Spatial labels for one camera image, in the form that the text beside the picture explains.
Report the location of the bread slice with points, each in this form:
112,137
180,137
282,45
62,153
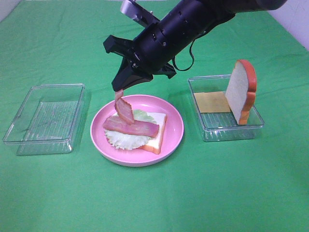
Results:
241,90
154,144

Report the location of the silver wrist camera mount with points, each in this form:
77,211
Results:
137,13

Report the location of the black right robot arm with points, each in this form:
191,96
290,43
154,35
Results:
192,19

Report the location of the green lettuce leaf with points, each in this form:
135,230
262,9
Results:
126,141

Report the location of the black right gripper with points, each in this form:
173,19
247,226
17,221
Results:
147,55

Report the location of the left clear plastic tray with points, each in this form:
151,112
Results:
47,121

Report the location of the bacon strip from tray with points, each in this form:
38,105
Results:
123,108
116,123

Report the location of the yellow cheese slice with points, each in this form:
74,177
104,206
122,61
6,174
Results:
212,102

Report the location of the right clear plastic tray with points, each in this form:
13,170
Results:
221,126

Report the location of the clear plastic tray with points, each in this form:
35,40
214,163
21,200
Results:
47,121
221,126

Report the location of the green tablecloth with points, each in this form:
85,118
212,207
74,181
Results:
259,185

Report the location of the pink round plate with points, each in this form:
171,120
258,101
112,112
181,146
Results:
172,135

